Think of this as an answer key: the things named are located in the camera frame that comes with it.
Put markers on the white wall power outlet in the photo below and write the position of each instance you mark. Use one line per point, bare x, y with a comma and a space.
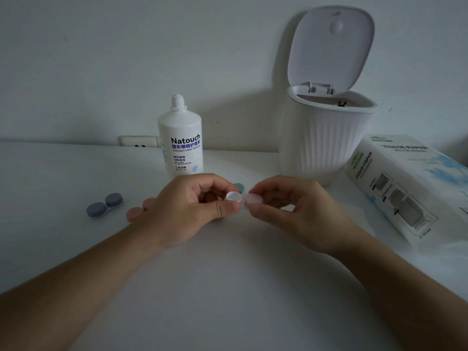
139, 142

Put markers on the person's right forearm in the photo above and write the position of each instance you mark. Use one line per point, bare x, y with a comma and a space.
402, 299

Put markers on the white ribbed desktop trash bin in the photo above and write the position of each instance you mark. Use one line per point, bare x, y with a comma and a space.
321, 138

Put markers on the person's left forearm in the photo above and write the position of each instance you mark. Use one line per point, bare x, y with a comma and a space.
80, 288

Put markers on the person's left thumb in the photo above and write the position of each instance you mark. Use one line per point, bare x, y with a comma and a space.
223, 209

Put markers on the clear and pink contact lens case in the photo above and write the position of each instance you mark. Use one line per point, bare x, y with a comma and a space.
234, 197

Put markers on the white tissue paper box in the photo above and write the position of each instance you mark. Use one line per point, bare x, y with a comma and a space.
413, 186

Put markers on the blue grey contact lens case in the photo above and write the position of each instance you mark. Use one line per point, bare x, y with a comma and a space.
104, 205

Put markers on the teal round lens case cap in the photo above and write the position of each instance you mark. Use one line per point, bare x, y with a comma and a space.
239, 186

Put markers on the person's right thumb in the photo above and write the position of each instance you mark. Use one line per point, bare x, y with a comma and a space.
268, 215

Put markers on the person's right hand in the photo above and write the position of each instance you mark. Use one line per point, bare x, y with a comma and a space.
310, 215

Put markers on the white lens solution bottle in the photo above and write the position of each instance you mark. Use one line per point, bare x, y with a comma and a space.
180, 142

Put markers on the person's left hand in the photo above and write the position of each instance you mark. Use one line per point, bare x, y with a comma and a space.
182, 208

